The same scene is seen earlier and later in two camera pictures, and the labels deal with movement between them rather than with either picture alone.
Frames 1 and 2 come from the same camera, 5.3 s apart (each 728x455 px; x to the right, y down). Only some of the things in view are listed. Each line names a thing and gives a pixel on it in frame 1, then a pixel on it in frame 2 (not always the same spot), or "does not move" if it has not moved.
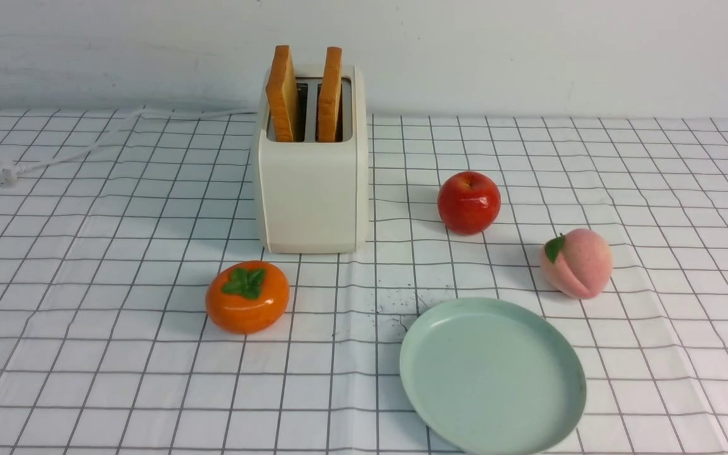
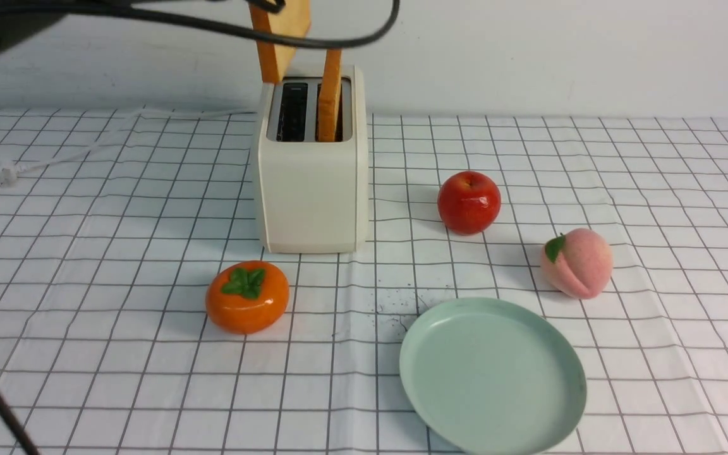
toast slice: [282, 96] → [293, 19]
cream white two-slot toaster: [314, 194] does not move
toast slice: [329, 95] does not move
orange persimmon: [248, 297] does not move
